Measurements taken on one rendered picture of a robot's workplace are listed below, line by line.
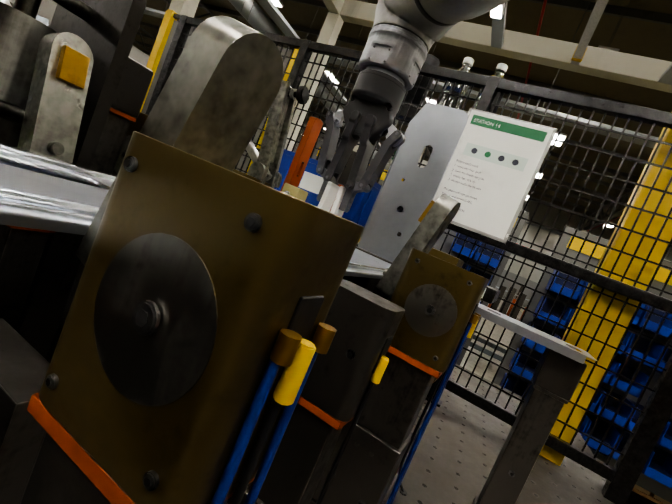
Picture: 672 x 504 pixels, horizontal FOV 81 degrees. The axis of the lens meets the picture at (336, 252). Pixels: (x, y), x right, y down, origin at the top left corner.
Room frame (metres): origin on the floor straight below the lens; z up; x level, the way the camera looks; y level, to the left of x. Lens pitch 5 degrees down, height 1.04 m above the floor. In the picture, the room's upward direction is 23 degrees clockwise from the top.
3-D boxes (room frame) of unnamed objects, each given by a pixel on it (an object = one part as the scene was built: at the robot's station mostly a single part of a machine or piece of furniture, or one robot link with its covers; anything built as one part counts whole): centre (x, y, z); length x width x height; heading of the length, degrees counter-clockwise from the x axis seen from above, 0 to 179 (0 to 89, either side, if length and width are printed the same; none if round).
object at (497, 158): (1.06, -0.29, 1.30); 0.23 x 0.02 x 0.31; 65
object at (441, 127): (0.84, -0.09, 1.17); 0.12 x 0.01 x 0.34; 65
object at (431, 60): (1.28, -0.04, 1.52); 0.07 x 0.07 x 0.18
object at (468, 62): (1.23, -0.15, 1.53); 0.07 x 0.07 x 0.20
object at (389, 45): (0.60, 0.03, 1.28); 0.09 x 0.09 x 0.06
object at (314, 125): (0.76, 0.13, 0.95); 0.03 x 0.01 x 0.50; 155
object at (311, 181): (1.10, 0.08, 1.10); 0.30 x 0.17 x 0.13; 59
